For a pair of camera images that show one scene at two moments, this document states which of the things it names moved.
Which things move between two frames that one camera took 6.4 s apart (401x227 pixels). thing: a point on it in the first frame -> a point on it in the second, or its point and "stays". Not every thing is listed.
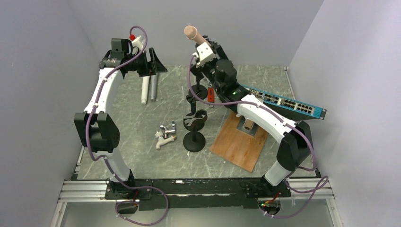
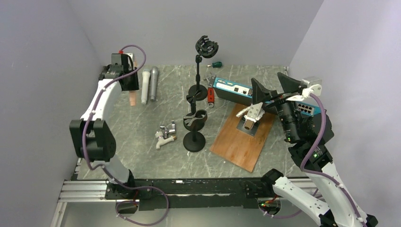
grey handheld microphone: [153, 85] stays
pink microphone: [191, 32] -> [132, 93]
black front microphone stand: [194, 141] stays
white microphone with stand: [145, 83] stays
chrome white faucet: [165, 135] stays
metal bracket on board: [246, 126] stays
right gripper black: [220, 54] -> [289, 85]
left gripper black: [156, 65] -> [135, 85]
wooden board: [238, 147] stays
